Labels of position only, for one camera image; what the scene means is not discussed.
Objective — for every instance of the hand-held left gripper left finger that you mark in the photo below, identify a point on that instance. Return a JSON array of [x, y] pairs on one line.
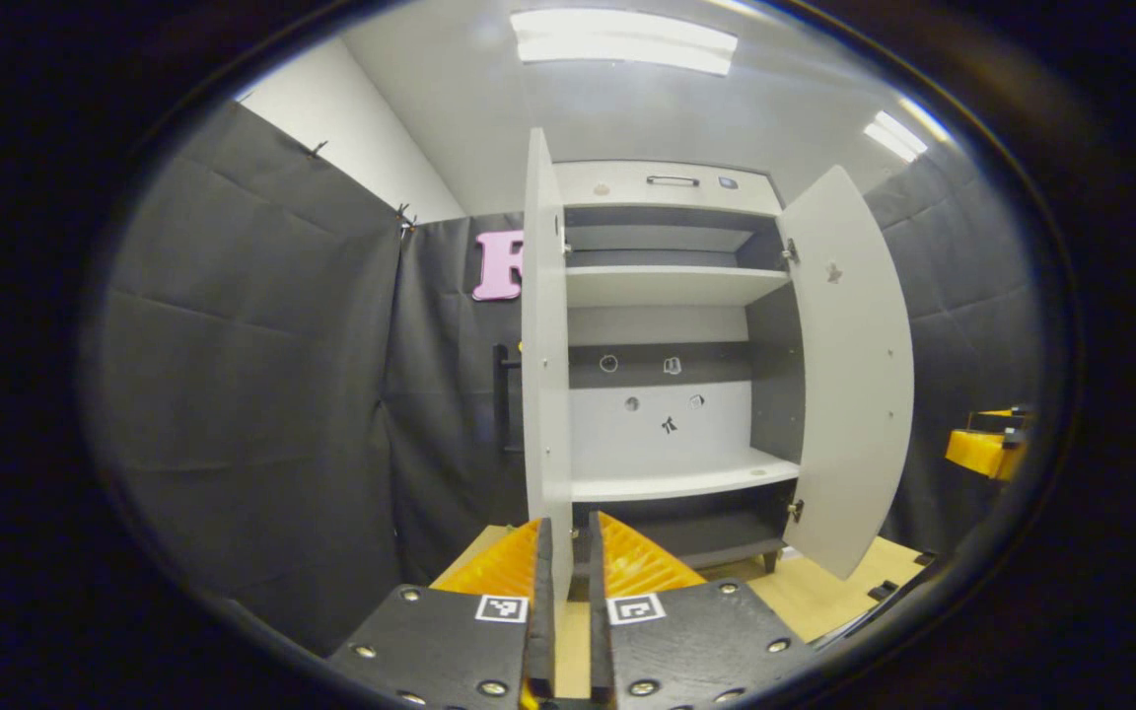
[[540, 641]]

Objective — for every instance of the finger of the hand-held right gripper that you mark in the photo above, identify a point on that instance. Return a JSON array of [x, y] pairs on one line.
[[977, 449]]

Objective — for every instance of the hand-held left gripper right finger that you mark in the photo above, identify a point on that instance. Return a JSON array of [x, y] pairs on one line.
[[600, 641]]

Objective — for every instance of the grey cabinet door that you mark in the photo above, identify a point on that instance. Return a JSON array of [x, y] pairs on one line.
[[546, 375], [854, 394]]

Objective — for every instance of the grey double-door shoe cabinet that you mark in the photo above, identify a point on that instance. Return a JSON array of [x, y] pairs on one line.
[[775, 375]]

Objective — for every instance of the white cabinet shelf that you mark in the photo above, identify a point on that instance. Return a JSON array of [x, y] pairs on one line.
[[676, 481], [667, 286]]

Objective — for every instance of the metal door hinge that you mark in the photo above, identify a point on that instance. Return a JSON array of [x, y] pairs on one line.
[[796, 510], [790, 250]]

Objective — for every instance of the small ceiling light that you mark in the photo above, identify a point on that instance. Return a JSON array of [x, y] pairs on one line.
[[895, 136]]

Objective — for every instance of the black backdrop cloth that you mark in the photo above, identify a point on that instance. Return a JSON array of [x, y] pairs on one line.
[[252, 394]]

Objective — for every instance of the long ceiling light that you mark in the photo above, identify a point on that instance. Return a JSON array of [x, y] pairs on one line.
[[627, 39]]

